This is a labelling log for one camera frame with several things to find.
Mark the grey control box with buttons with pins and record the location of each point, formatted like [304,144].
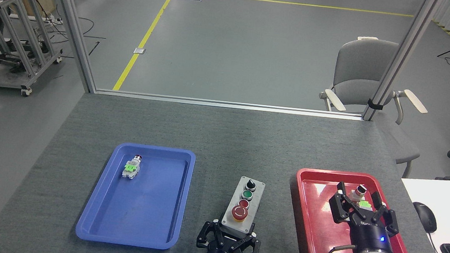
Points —
[244,205]

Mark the red plastic tray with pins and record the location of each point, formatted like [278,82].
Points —
[312,201]

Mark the black computer mouse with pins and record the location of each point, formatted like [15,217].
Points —
[424,217]

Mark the blue plastic tray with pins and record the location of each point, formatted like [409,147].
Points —
[142,209]

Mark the grey chair with white armrests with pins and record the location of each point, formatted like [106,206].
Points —
[359,65]

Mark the silver floor socket plate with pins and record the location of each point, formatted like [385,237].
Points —
[139,51]

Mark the black-headed selector switch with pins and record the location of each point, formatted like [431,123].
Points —
[359,191]

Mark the red-headed push button switch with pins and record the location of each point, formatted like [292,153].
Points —
[131,169]

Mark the silver aluminium rail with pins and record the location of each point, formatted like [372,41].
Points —
[227,103]

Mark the silver aluminium post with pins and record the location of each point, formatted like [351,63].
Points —
[401,56]
[73,25]

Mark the aluminium frame cart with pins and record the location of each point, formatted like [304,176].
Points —
[22,41]

